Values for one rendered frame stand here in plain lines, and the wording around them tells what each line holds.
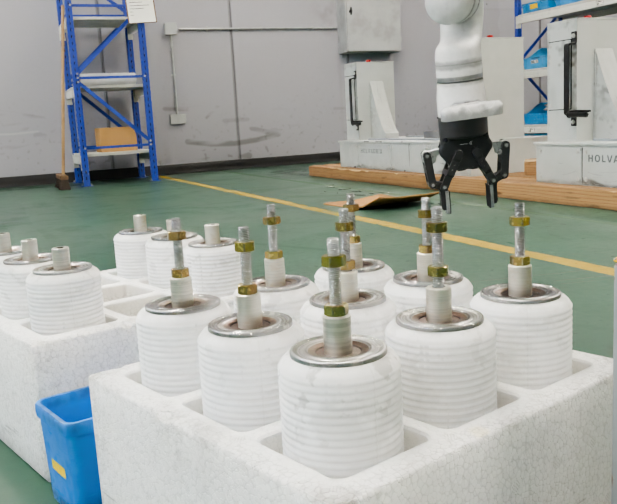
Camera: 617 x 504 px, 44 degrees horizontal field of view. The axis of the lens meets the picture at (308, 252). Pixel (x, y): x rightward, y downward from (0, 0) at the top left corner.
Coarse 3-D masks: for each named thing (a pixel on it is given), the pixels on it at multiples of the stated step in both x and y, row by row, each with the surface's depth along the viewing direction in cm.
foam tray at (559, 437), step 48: (96, 384) 77; (576, 384) 68; (96, 432) 79; (144, 432) 70; (192, 432) 63; (240, 432) 62; (432, 432) 60; (480, 432) 59; (528, 432) 63; (576, 432) 67; (144, 480) 72; (192, 480) 64; (240, 480) 58; (288, 480) 53; (336, 480) 53; (384, 480) 52; (432, 480) 55; (480, 480) 59; (528, 480) 63; (576, 480) 68
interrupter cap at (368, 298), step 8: (360, 288) 78; (312, 296) 76; (320, 296) 76; (328, 296) 76; (360, 296) 76; (368, 296) 75; (376, 296) 75; (384, 296) 74; (312, 304) 73; (320, 304) 72; (352, 304) 72; (360, 304) 71; (368, 304) 72; (376, 304) 72
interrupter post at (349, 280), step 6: (354, 270) 74; (342, 276) 73; (348, 276) 73; (354, 276) 74; (342, 282) 74; (348, 282) 73; (354, 282) 74; (342, 288) 74; (348, 288) 74; (354, 288) 74; (342, 294) 74; (348, 294) 74; (354, 294) 74; (342, 300) 74; (348, 300) 74; (354, 300) 74
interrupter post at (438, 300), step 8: (432, 288) 65; (440, 288) 65; (448, 288) 65; (432, 296) 65; (440, 296) 64; (448, 296) 65; (432, 304) 65; (440, 304) 64; (448, 304) 65; (432, 312) 65; (440, 312) 65; (448, 312) 65; (432, 320) 65; (440, 320) 65; (448, 320) 65
